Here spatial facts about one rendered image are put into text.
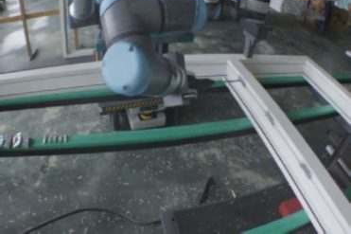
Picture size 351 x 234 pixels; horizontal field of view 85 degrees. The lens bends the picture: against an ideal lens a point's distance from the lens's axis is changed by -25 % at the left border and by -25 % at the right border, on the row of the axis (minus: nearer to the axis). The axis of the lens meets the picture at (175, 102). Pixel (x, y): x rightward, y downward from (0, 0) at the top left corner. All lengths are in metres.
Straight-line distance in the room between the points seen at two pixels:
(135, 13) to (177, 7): 0.09
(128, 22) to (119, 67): 0.09
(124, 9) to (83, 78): 0.39
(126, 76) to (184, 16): 0.19
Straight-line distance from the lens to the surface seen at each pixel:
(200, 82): 0.73
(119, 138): 0.63
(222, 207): 0.85
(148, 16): 0.49
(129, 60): 0.42
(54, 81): 0.84
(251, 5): 0.85
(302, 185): 0.61
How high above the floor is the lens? 1.31
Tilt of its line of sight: 37 degrees down
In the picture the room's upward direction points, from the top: 5 degrees clockwise
